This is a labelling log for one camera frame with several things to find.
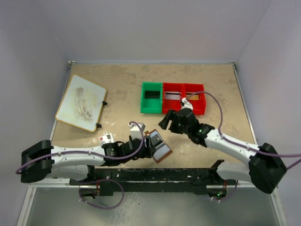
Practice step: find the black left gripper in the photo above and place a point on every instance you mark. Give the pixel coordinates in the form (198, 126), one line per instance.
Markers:
(147, 151)

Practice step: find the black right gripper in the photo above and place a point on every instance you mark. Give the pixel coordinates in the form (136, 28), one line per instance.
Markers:
(164, 123)

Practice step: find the black VIP credit card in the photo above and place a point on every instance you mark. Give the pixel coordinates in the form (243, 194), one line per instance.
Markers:
(156, 139)

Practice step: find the brown leather card holder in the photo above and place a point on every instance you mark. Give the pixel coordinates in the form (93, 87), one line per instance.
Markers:
(161, 152)

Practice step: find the white credit card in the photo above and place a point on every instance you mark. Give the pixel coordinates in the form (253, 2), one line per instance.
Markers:
(172, 95)

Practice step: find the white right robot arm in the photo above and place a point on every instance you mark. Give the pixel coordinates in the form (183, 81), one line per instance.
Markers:
(258, 165)

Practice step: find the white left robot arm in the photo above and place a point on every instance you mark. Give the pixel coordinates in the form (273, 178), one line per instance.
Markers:
(44, 160)

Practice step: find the black card in bin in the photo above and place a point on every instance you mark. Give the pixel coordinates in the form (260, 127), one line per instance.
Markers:
(152, 94)

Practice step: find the gold card in bin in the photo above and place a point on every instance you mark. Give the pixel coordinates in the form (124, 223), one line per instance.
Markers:
(193, 97)

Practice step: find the clear plastic packet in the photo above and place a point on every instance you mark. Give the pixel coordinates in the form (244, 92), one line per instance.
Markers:
(107, 138)

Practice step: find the green plastic bin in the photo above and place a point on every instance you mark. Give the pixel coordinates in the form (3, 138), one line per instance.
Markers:
(152, 106)

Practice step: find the red bin right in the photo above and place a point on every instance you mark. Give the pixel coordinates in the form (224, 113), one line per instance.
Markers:
(198, 101)

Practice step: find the white board yellow rim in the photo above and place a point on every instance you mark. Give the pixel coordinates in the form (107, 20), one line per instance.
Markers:
(81, 104)

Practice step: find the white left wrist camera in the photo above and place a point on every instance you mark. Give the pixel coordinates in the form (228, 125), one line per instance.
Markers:
(136, 132)

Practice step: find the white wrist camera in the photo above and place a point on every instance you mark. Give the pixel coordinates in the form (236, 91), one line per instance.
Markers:
(185, 104)
(136, 132)

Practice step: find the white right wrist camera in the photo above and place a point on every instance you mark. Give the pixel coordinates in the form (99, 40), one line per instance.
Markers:
(185, 104)

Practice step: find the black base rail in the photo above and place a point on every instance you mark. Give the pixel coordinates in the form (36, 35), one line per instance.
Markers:
(177, 180)

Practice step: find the metal corner bracket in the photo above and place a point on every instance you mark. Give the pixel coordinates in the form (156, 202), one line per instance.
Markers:
(70, 64)

